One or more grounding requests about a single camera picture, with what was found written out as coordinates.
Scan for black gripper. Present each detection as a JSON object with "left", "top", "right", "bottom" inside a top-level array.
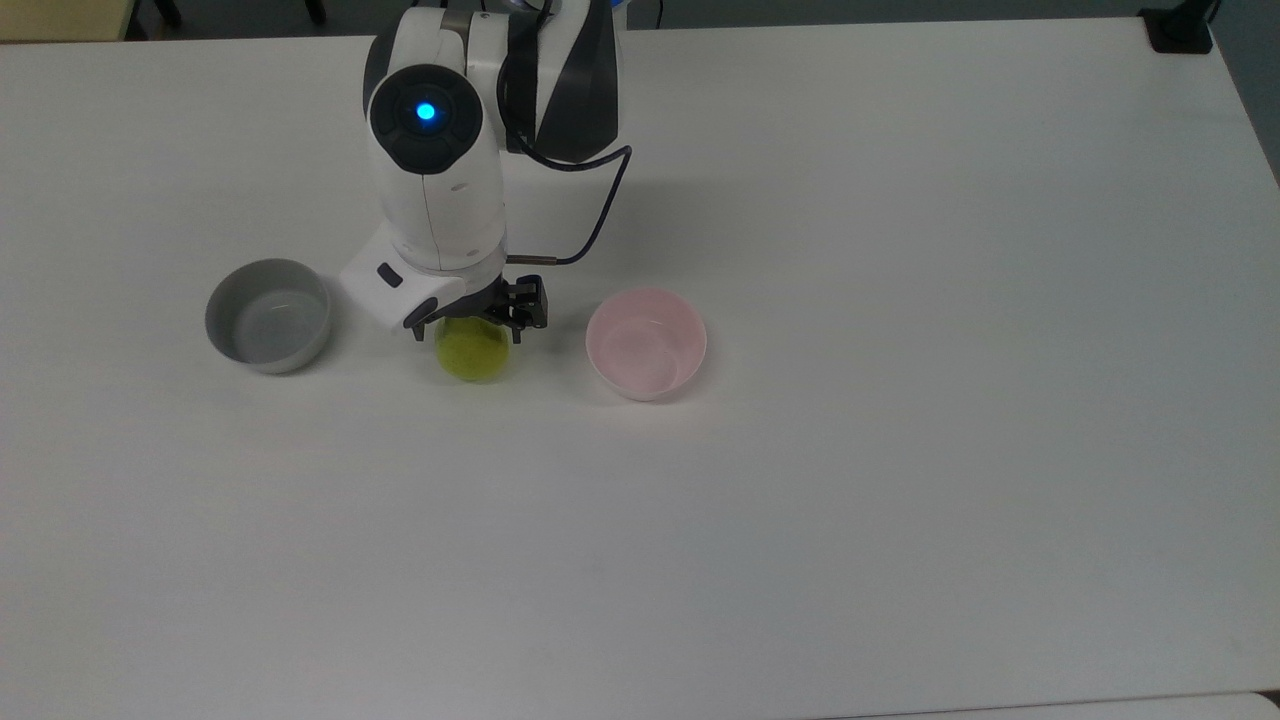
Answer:
[{"left": 404, "top": 276, "right": 550, "bottom": 345}]

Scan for green pear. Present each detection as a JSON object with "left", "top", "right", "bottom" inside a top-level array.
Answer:
[{"left": 434, "top": 316, "right": 513, "bottom": 384}]

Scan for pink bowl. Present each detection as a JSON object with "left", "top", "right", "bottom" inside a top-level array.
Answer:
[{"left": 585, "top": 288, "right": 709, "bottom": 403}]

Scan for grey bowl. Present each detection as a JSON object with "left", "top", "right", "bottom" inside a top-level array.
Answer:
[{"left": 205, "top": 258, "right": 332, "bottom": 376}]

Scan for yellow cabinet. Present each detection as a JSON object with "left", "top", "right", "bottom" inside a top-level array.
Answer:
[{"left": 0, "top": 0, "right": 138, "bottom": 43}]

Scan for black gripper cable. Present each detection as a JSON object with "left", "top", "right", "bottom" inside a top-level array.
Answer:
[{"left": 498, "top": 0, "right": 635, "bottom": 268}]

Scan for black camera stand base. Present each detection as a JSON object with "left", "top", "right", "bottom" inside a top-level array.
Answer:
[{"left": 1138, "top": 0, "right": 1223, "bottom": 55}]

